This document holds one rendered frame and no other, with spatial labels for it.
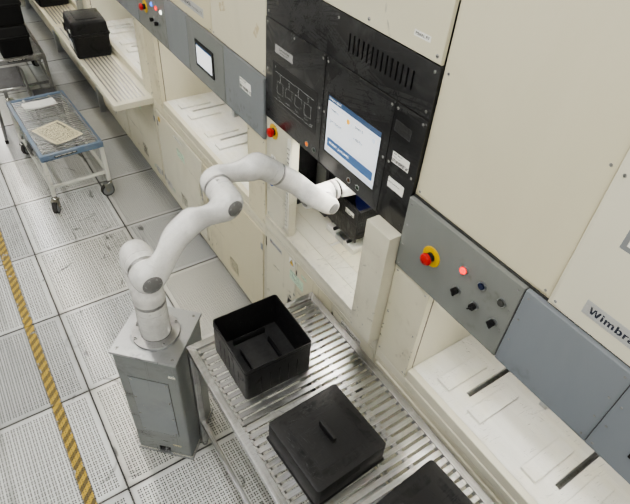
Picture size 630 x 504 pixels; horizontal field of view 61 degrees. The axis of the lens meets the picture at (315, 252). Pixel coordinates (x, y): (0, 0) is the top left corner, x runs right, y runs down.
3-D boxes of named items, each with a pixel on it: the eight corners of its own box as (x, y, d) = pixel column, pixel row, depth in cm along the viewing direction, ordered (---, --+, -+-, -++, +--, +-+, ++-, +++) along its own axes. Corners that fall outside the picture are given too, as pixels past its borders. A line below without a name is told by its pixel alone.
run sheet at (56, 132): (29, 131, 373) (28, 129, 372) (58, 119, 387) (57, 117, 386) (56, 146, 361) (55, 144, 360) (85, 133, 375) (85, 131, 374)
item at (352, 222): (324, 221, 251) (330, 165, 229) (359, 209, 260) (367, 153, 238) (355, 252, 236) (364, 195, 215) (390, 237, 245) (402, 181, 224)
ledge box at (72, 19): (66, 45, 401) (57, 9, 384) (104, 40, 413) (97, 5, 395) (75, 61, 383) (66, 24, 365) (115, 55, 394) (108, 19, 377)
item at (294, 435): (265, 437, 184) (265, 417, 175) (332, 396, 197) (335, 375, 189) (315, 509, 167) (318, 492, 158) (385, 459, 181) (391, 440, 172)
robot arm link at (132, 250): (139, 317, 195) (128, 271, 179) (123, 285, 206) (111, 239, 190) (170, 305, 201) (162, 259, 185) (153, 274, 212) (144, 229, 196)
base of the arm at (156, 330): (123, 345, 208) (114, 314, 196) (144, 309, 222) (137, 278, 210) (169, 355, 206) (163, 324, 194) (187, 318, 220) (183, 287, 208)
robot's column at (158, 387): (138, 447, 257) (107, 351, 205) (162, 398, 277) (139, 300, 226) (193, 460, 254) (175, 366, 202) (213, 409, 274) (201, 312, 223)
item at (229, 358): (275, 321, 222) (275, 293, 210) (310, 369, 206) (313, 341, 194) (214, 347, 210) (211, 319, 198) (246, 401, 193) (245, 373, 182)
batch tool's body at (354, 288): (257, 332, 313) (253, -29, 182) (382, 275, 355) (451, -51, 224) (344, 453, 261) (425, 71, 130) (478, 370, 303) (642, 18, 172)
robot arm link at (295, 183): (298, 178, 189) (346, 202, 213) (276, 157, 199) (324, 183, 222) (284, 199, 192) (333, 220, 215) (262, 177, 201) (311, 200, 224)
